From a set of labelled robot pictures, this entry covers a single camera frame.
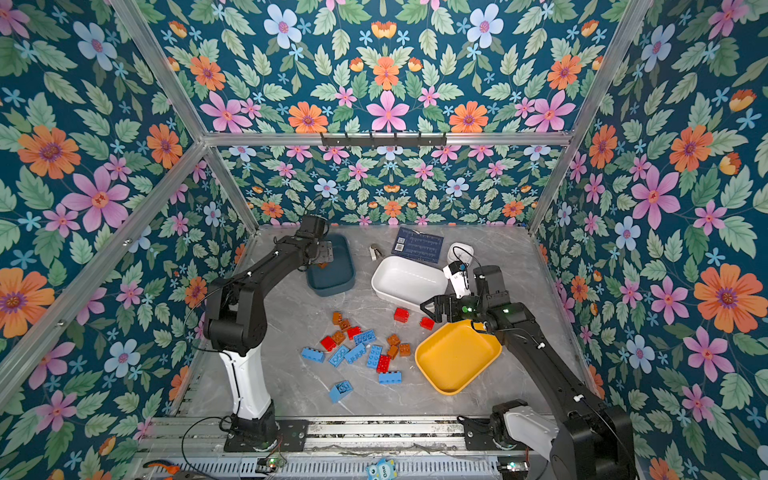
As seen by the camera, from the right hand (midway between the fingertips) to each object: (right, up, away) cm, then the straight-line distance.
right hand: (434, 301), depth 78 cm
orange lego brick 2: (-27, -10, +15) cm, 32 cm away
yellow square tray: (+7, -18, +10) cm, 22 cm away
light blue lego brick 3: (-34, -17, +8) cm, 39 cm away
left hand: (-37, +16, +19) cm, 44 cm away
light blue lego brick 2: (-13, -22, +3) cm, 25 cm away
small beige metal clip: (-20, +13, +32) cm, 40 cm away
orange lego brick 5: (-8, -15, +8) cm, 19 cm away
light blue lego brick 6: (-20, -13, +12) cm, 27 cm away
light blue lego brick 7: (-17, -17, +8) cm, 25 cm away
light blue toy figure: (-13, -37, -11) cm, 41 cm away
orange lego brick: (-30, -8, +16) cm, 35 cm away
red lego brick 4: (-32, -15, +12) cm, 37 cm away
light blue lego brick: (-25, -24, 0) cm, 35 cm away
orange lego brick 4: (-11, -13, +10) cm, 20 cm away
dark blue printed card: (-3, +16, +35) cm, 39 cm away
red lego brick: (-9, -7, +15) cm, 19 cm away
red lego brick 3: (-14, -19, +5) cm, 24 cm away
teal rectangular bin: (-31, +5, +22) cm, 39 cm away
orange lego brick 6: (-12, -16, +8) cm, 21 cm away
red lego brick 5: (-24, -11, +13) cm, 30 cm away
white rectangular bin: (-7, +3, +26) cm, 27 cm away
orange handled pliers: (-63, -38, -9) cm, 74 cm away
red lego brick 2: (-1, -9, +14) cm, 17 cm away
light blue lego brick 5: (-23, -16, +8) cm, 29 cm away
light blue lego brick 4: (-27, -17, +8) cm, 33 cm away
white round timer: (+11, +13, +29) cm, 34 cm away
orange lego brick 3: (-29, -13, +12) cm, 33 cm away
